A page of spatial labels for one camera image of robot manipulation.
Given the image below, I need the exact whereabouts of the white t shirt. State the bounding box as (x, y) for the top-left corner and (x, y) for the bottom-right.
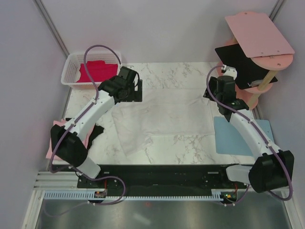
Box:
(112, 88), (214, 156)

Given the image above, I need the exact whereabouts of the black square sheet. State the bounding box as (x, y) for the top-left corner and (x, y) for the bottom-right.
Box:
(215, 44), (269, 90)

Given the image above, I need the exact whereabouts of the pink t shirt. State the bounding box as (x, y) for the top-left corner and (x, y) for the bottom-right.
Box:
(45, 119), (66, 161)

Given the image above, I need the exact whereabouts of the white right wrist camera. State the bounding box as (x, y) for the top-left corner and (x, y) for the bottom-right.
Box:
(221, 65), (237, 80)

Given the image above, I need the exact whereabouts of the white slotted cable duct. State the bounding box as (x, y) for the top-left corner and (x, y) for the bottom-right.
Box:
(44, 188), (239, 200)

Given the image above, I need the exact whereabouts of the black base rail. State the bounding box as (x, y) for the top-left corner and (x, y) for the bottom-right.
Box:
(77, 165), (246, 196)

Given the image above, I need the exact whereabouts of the black t shirt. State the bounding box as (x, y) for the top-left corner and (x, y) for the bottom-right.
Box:
(64, 116), (105, 150)

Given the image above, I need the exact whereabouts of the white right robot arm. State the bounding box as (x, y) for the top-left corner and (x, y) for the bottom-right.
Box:
(203, 75), (295, 199)

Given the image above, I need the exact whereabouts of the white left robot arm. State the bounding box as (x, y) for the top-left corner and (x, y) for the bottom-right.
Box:
(49, 66), (142, 187)

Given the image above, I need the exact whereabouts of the pink wooden shelf stand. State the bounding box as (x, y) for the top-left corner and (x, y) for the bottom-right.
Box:
(225, 11), (295, 109)

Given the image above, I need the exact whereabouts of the red t shirt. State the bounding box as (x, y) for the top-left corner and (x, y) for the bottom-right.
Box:
(77, 60), (118, 83)

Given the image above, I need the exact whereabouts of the white plastic basket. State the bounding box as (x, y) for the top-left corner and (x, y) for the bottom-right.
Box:
(61, 51), (122, 90)

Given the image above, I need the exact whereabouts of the light blue mat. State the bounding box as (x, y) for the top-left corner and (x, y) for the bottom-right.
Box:
(213, 116), (278, 158)

